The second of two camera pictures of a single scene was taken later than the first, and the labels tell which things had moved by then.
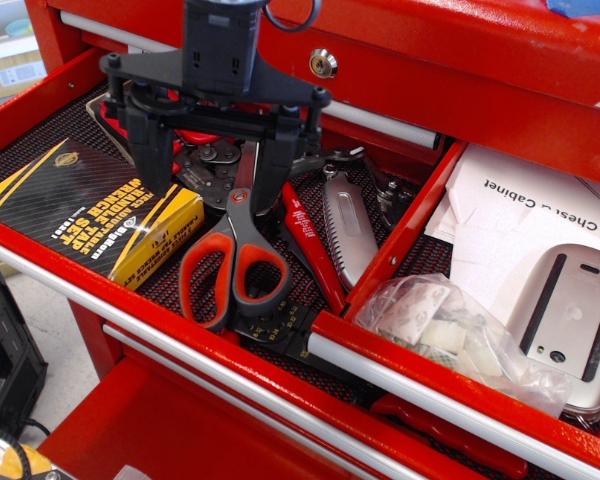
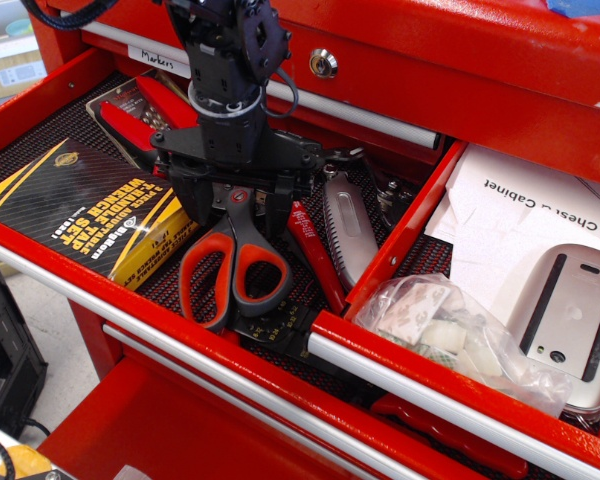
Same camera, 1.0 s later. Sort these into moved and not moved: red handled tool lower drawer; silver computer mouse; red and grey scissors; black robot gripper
Moved: black robot gripper
Not moved: red and grey scissors; red handled tool lower drawer; silver computer mouse
